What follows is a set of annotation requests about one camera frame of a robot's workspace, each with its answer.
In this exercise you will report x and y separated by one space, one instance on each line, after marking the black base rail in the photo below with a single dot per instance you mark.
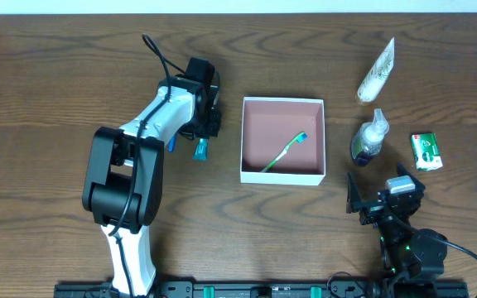
335 288

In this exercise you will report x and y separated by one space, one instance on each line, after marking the green soap bar pack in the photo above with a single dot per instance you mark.
426 153

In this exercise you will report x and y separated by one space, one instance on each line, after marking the green toothbrush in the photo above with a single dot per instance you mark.
299 138

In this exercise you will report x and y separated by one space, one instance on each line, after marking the white box pink interior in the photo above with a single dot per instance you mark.
268 124

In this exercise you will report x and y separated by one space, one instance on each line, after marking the white lotion tube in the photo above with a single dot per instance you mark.
377 76

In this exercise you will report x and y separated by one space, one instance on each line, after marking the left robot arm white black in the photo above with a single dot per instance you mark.
124 177

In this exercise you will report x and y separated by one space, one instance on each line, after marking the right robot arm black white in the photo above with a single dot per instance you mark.
413 257

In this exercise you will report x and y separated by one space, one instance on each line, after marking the Colgate toothpaste tube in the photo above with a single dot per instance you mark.
201 151

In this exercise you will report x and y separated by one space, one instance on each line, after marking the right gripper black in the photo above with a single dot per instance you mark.
374 207

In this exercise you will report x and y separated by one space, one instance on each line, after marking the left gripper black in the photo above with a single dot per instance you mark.
212 122

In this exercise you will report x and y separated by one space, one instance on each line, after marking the blue disposable razor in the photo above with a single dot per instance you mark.
172 143

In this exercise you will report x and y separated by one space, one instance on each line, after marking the clear pump soap bottle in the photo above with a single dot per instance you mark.
368 140

